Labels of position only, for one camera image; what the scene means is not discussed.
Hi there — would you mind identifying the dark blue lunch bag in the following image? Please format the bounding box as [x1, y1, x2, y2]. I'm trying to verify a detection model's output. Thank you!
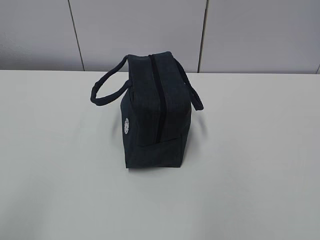
[90, 51, 204, 169]

